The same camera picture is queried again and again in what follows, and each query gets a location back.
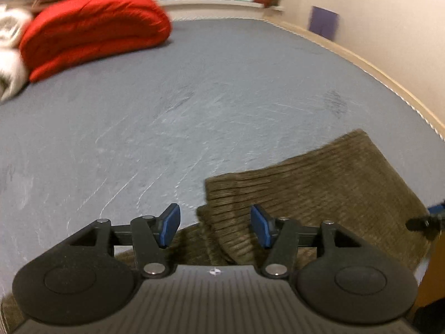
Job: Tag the red folded blanket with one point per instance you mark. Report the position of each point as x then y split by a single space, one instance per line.
94 28

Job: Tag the purple square wall sticker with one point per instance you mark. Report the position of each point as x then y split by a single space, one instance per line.
324 22

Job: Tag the white folded comforter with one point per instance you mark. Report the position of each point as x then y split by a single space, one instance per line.
10 55

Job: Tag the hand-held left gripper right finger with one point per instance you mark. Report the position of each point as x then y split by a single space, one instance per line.
260 224

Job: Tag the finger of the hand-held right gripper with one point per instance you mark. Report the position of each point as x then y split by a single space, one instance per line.
422 222

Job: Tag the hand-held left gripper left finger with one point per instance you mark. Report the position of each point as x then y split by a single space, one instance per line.
172 224

